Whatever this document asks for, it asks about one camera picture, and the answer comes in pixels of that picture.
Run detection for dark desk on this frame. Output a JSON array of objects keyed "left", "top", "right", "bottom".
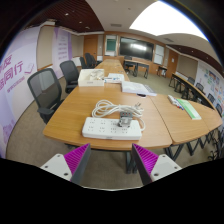
[{"left": 123, "top": 59, "right": 150, "bottom": 80}]

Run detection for white open cardboard box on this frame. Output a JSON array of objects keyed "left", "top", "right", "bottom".
[{"left": 77, "top": 68, "right": 106, "bottom": 88}]

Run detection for green booklet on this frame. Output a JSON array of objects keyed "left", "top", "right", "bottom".
[{"left": 175, "top": 98, "right": 202, "bottom": 121}]

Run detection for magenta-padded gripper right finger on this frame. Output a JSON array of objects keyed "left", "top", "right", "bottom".
[{"left": 131, "top": 143, "right": 183, "bottom": 186}]

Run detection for large black wall screen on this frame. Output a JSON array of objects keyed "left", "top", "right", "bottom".
[{"left": 119, "top": 36, "right": 155, "bottom": 62}]

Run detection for colourful wall poster display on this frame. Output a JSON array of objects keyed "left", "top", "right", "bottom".
[{"left": 196, "top": 61, "right": 224, "bottom": 111}]

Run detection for white power strip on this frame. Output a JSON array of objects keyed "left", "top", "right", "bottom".
[{"left": 81, "top": 116, "right": 143, "bottom": 141}]

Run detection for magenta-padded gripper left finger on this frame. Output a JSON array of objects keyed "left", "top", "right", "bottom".
[{"left": 39, "top": 143, "right": 92, "bottom": 186}]

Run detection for black mesh office chair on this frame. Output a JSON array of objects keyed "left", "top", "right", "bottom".
[
  {"left": 59, "top": 59, "right": 80, "bottom": 94},
  {"left": 27, "top": 68, "right": 64, "bottom": 124}
]

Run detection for row of black office chairs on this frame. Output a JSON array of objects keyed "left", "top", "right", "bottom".
[{"left": 79, "top": 52, "right": 98, "bottom": 70}]

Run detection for blue and red markers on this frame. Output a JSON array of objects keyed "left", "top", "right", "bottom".
[{"left": 173, "top": 99, "right": 185, "bottom": 111}]

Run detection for wooden door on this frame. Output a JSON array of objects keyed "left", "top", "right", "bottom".
[
  {"left": 83, "top": 34, "right": 99, "bottom": 61},
  {"left": 166, "top": 49, "right": 180, "bottom": 79}
]

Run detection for blue and white leaflet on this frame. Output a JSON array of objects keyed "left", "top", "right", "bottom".
[{"left": 103, "top": 73, "right": 126, "bottom": 84}]

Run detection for white power strip cable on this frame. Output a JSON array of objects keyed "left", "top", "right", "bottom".
[{"left": 91, "top": 99, "right": 147, "bottom": 132}]

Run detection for plain whiteboard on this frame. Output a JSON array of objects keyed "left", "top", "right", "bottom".
[{"left": 153, "top": 44, "right": 166, "bottom": 65}]

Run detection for black and silver charger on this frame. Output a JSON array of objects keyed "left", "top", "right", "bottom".
[{"left": 118, "top": 111, "right": 132, "bottom": 129}]

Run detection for white board eraser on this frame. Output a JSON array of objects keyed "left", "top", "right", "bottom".
[{"left": 167, "top": 94, "right": 178, "bottom": 106}]

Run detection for small dark side table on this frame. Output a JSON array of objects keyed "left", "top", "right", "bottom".
[{"left": 157, "top": 65, "right": 168, "bottom": 78}]

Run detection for white flat box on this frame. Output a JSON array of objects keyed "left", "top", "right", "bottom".
[{"left": 120, "top": 80, "right": 158, "bottom": 97}]

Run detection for narrow purple wall banner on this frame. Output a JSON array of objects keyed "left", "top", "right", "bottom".
[{"left": 51, "top": 28, "right": 73, "bottom": 70}]

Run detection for group of black chairs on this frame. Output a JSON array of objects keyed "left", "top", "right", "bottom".
[{"left": 186, "top": 75, "right": 224, "bottom": 161}]

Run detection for long wooden table row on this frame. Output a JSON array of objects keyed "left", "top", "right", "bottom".
[{"left": 168, "top": 73, "right": 215, "bottom": 110}]

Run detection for large ceiling light panel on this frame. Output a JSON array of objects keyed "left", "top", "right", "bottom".
[{"left": 129, "top": 0, "right": 209, "bottom": 42}]

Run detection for black chair behind desk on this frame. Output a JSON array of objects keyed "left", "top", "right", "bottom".
[{"left": 123, "top": 55, "right": 134, "bottom": 75}]

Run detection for large purple wall banner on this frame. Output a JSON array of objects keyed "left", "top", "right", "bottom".
[{"left": 0, "top": 26, "right": 41, "bottom": 158}]

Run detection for whiteboard with green sheet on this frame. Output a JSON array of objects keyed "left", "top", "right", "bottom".
[{"left": 104, "top": 34, "right": 118, "bottom": 57}]

